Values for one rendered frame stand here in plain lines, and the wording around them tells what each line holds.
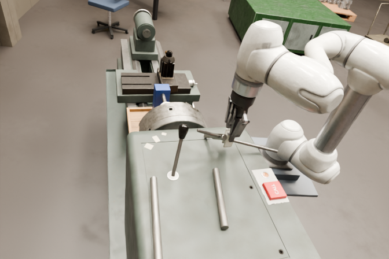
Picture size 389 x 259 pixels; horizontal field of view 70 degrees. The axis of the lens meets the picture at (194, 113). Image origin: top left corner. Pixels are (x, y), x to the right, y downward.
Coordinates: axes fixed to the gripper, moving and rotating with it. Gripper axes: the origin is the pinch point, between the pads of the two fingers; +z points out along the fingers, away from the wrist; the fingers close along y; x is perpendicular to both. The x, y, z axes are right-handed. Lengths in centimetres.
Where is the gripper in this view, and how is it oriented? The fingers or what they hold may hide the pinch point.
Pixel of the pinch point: (228, 137)
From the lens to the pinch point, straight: 98.0
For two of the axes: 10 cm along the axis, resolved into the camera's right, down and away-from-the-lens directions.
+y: -2.4, -6.5, 7.2
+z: -1.7, 7.6, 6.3
